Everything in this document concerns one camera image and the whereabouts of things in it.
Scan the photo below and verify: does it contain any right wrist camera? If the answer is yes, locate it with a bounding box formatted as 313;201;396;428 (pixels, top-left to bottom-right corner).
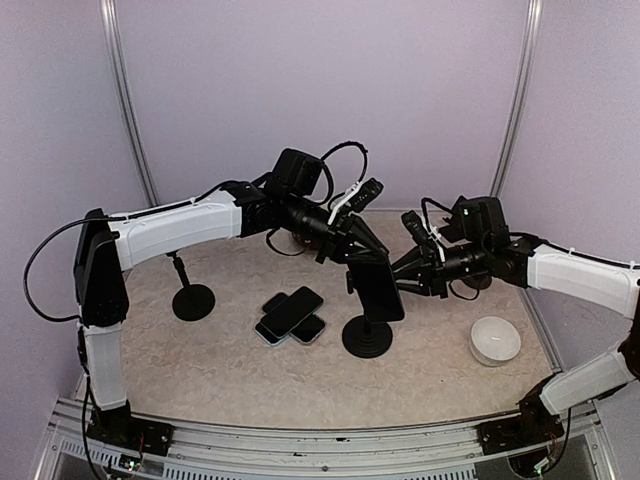
401;210;444;251

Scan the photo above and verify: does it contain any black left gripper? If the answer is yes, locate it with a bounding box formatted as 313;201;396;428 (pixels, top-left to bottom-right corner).
283;192;389;263

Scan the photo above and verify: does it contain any short black phone stand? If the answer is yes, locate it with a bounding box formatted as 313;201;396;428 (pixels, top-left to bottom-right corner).
169;252;216;322

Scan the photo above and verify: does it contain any tall black clamp phone stand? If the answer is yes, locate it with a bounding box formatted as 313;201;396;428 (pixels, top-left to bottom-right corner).
342;272;393;359

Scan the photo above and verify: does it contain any red round coaster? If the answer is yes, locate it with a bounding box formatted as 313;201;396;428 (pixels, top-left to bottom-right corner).
291;233;319;251

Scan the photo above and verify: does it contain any black phone crossing stack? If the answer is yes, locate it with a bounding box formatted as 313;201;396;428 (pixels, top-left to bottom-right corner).
260;286;324;338

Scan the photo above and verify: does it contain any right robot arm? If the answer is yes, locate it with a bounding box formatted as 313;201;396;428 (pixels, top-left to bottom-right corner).
393;196;639;454

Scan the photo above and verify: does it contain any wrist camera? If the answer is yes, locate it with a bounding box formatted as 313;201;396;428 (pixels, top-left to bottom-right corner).
401;210;444;251
328;178;384;225

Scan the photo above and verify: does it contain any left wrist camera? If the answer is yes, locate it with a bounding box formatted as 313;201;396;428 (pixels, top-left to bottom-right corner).
328;178;384;225

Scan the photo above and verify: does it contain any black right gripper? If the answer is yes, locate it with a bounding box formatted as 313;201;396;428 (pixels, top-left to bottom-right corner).
385;237;491;298

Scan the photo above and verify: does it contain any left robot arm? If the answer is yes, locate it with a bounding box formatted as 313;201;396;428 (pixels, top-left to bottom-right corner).
74;149;404;451

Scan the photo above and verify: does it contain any white bowl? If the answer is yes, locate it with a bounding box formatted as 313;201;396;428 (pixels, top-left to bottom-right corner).
469;316;522;367

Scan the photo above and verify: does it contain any light blue bottom phone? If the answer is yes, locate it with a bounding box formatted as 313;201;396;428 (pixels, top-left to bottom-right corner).
254;322;287;347

